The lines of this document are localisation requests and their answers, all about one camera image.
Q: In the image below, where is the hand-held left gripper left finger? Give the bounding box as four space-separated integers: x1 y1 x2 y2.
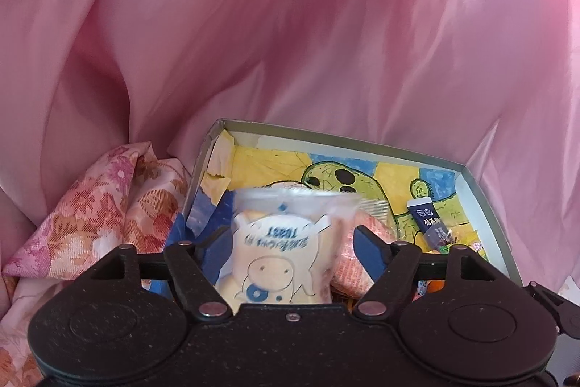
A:
88 226 234 320

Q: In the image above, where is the floral pillow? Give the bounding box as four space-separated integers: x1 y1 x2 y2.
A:
2 141 193 279

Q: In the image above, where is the white navy stick packet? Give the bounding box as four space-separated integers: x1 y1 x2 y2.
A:
406 197 454 254

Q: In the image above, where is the grey cardboard box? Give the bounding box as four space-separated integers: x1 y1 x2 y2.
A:
183 118 524 292

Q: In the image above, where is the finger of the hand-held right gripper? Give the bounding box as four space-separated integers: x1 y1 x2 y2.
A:
521 280 580 338

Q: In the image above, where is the pink curtain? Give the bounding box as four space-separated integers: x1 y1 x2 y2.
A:
0 0 580 292

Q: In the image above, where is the yellow cartoon drawing sheet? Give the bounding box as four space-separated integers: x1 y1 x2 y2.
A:
204 133 485 261

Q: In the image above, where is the pink snack packet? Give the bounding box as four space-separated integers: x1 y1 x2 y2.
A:
331 210 399 295

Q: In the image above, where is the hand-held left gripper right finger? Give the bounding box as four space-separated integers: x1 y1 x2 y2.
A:
350 226 497 320

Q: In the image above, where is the white toast bread packet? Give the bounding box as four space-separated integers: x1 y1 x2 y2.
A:
213 183 363 306

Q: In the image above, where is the blue paper scrap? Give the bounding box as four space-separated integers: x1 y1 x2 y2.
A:
170 192 234 297

